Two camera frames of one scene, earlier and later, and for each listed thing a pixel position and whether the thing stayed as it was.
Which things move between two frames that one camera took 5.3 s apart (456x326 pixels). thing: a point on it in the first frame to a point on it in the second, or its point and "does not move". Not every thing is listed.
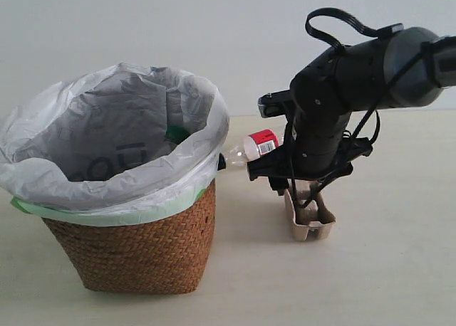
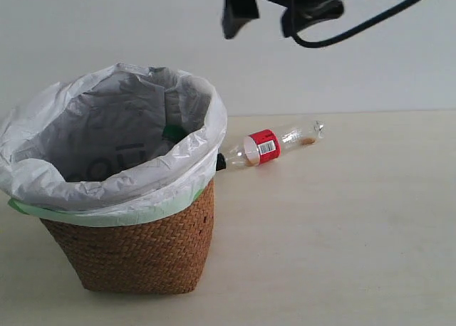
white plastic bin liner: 120,138 does not move
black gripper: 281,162 to 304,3
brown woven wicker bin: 165,257 does not move
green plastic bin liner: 116,219 does not move
